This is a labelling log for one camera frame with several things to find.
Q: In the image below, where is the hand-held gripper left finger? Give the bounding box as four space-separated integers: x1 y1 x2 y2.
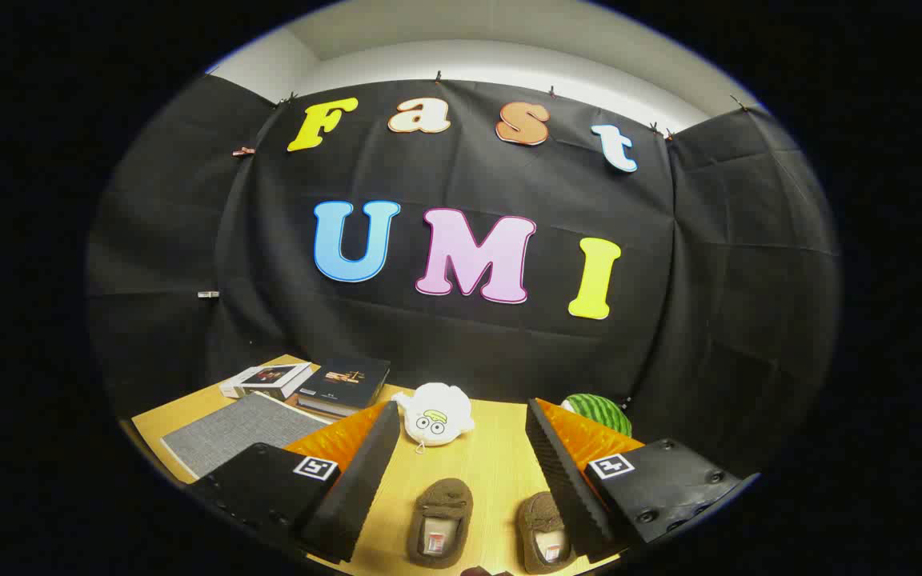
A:
187 400 403 565

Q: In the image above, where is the white plush toy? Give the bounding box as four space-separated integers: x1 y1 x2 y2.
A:
391 382 476 454

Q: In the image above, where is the brown-spine book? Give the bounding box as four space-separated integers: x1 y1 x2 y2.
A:
295 395 367 419

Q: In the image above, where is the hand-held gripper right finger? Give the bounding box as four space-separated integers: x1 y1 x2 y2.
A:
525 397 760 564

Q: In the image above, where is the dark-cover book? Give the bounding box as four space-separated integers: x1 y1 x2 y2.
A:
297 357 391 413

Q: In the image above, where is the white-cover book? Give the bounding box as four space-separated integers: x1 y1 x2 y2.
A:
218 362 314 402

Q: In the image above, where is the brown fuzzy slipper shoe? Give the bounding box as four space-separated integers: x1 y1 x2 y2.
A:
406 478 475 570
516 491 578 575

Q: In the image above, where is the grey fabric storage box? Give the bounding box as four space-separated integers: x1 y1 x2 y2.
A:
160 391 335 480

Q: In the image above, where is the watermelon slice plush toy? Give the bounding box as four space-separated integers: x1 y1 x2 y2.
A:
561 393 633 438

